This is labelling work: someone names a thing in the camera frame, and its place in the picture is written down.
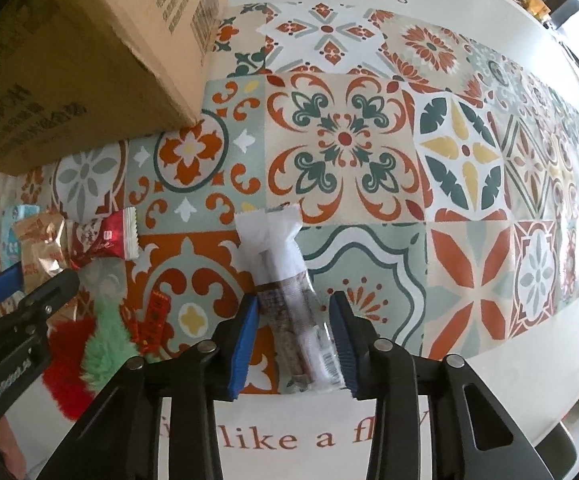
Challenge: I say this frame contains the person's left forearm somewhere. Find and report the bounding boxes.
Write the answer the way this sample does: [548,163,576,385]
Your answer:
[0,417,33,480]

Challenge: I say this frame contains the gold brown snack packet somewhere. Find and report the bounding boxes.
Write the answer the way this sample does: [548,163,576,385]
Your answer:
[12,211,78,288]

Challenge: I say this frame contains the patterned tile-print table mat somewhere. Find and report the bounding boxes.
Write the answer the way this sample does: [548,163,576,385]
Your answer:
[0,0,579,480]

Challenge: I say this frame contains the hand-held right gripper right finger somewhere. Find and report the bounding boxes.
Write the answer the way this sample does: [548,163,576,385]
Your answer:
[328,290,565,480]

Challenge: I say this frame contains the red green plush toy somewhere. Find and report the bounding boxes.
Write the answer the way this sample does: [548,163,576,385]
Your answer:
[42,257,145,421]

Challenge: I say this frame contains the dark grey chair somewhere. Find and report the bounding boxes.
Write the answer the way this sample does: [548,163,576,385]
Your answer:
[534,420,579,480]

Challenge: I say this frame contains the brown cardboard box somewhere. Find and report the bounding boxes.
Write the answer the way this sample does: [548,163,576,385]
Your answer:
[0,0,230,177]

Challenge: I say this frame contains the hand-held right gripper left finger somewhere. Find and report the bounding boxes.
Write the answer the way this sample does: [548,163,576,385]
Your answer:
[37,292,261,480]

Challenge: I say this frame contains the light blue packet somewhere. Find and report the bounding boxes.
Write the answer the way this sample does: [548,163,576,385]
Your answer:
[0,205,38,271]

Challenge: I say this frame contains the small red paper packet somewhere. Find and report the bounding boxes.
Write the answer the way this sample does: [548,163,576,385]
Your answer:
[137,287,173,358]

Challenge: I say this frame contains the red snack packet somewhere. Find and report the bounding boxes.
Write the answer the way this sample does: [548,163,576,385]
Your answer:
[67,207,140,271]

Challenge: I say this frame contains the white yellow toy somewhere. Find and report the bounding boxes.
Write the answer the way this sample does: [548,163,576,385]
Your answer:
[234,202,345,392]

